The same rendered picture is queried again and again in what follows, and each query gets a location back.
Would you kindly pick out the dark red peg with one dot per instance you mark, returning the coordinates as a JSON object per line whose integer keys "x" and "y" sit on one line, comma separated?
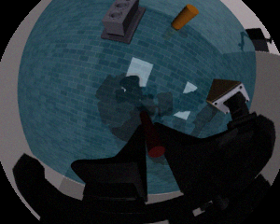
{"x": 154, "y": 144}

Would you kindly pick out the brown cylinder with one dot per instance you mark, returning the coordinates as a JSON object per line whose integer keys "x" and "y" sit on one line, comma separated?
{"x": 187, "y": 13}

